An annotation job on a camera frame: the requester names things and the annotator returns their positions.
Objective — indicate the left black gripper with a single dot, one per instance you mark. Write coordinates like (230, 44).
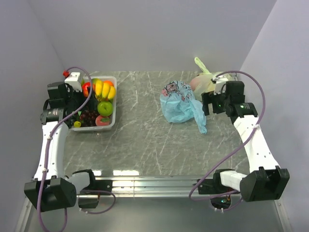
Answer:
(91, 105)

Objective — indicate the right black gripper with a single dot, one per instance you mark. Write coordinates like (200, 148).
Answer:
(209, 97)

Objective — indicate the red yellow fake apple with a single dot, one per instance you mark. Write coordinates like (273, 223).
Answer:
(86, 89)

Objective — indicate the green fake apple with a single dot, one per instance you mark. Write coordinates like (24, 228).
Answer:
(105, 108)

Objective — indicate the pink fake peach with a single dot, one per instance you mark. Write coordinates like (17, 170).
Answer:
(102, 121)

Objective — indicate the blue printed plastic bag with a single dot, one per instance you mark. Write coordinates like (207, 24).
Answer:
(178, 105)

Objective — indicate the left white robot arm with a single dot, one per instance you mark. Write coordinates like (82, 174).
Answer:
(54, 130)

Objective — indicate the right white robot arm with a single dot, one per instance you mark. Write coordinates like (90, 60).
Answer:
(266, 179)

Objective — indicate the tied green plastic bag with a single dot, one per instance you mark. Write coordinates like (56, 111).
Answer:
(202, 82)

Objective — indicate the small yellow fake fruit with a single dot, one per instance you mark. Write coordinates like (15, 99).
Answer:
(77, 124)

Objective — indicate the orange fake fruit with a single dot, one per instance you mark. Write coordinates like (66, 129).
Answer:
(108, 82)

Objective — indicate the dark red grape bunch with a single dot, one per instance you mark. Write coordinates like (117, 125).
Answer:
(88, 118)

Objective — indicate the green yellow mango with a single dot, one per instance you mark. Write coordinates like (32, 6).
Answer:
(95, 80)

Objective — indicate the yellow banana bunch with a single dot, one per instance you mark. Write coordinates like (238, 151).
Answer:
(104, 92)

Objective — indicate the white plastic fruit basket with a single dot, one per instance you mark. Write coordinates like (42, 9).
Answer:
(112, 116)

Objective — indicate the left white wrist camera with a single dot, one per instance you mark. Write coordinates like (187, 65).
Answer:
(75, 81)

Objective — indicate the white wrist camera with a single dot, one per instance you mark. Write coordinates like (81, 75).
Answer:
(220, 84)
(75, 81)

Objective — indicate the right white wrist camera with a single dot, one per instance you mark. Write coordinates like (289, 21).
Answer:
(220, 84)

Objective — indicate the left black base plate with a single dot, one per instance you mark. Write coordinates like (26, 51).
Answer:
(89, 197)

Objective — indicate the aluminium mounting rail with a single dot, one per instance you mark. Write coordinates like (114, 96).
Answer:
(122, 186)

